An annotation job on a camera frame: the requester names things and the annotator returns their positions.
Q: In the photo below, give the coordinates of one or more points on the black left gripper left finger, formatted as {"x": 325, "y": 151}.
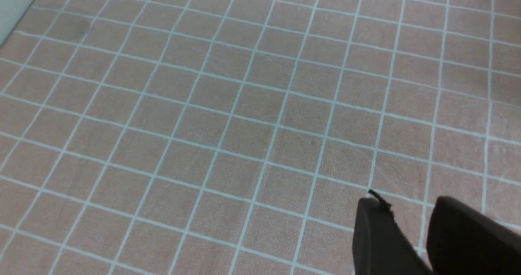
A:
{"x": 379, "y": 246}

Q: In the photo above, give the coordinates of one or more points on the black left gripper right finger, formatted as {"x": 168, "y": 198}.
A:
{"x": 462, "y": 241}

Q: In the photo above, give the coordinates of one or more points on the pink grid tablecloth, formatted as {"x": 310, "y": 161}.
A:
{"x": 235, "y": 137}

